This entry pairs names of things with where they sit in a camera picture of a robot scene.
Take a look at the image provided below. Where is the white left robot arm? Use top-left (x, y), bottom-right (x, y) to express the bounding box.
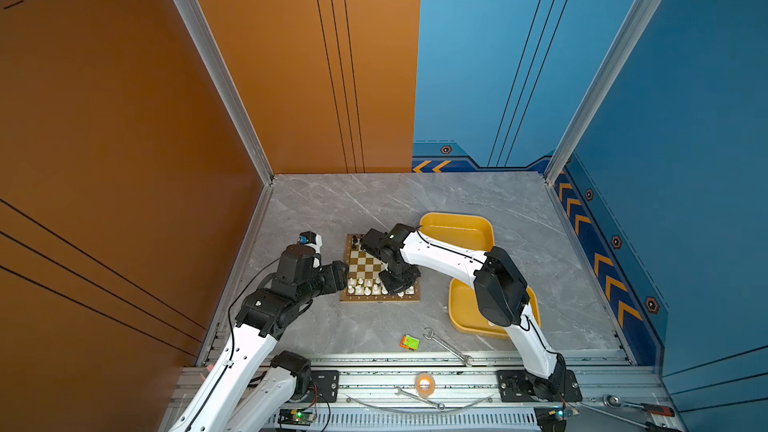
top-left (171, 232), bottom-right (348, 431)

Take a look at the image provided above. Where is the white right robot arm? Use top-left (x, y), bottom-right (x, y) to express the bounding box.
top-left (360, 224), bottom-right (567, 400)

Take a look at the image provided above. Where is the wooden chess board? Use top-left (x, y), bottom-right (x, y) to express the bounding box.
top-left (339, 234), bottom-right (420, 303)

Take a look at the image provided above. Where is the green circuit board left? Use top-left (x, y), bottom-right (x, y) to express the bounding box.
top-left (277, 409), bottom-right (317, 428)

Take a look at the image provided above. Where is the green circuit board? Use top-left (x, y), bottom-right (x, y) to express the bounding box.
top-left (534, 406), bottom-right (580, 432)
top-left (277, 409), bottom-right (317, 428)

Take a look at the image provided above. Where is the green circuit board right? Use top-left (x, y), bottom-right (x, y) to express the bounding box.
top-left (534, 406), bottom-right (580, 432)

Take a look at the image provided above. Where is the green orange small cube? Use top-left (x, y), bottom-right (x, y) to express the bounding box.
top-left (400, 335), bottom-right (420, 351)

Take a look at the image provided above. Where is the yellow tray near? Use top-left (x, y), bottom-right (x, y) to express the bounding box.
top-left (448, 279), bottom-right (508, 339)

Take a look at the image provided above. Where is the yellow tray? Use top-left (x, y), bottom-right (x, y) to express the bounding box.
top-left (448, 279), bottom-right (508, 339)
top-left (419, 212), bottom-right (495, 251)

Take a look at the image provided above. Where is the yellow tray far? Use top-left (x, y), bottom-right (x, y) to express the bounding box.
top-left (419, 212), bottom-right (495, 251)

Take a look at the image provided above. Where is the silver wrench on table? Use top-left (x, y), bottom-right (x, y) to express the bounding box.
top-left (423, 327), bottom-right (473, 367)

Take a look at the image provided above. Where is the tape roll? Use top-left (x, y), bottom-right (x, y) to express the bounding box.
top-left (415, 373), bottom-right (436, 398)

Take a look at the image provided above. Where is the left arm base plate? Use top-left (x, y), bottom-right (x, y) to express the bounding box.
top-left (299, 369), bottom-right (340, 404)

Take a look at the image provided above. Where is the silver wrench on rail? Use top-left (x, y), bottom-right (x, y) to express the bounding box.
top-left (396, 387), bottom-right (446, 411)

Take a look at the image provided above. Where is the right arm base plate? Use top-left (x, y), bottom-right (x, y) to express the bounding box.
top-left (496, 369), bottom-right (583, 403)

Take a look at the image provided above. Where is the red handled ratchet tool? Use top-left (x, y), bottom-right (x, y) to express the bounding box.
top-left (603, 395), bottom-right (676, 417)

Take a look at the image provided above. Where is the aluminium corner post left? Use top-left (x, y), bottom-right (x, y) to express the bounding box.
top-left (173, 0), bottom-right (274, 186)

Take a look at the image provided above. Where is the aluminium corner post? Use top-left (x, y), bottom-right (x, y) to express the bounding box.
top-left (173, 0), bottom-right (274, 186)
top-left (544, 0), bottom-right (663, 186)

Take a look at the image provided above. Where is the aluminium corner post right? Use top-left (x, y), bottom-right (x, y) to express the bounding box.
top-left (544, 0), bottom-right (663, 186)

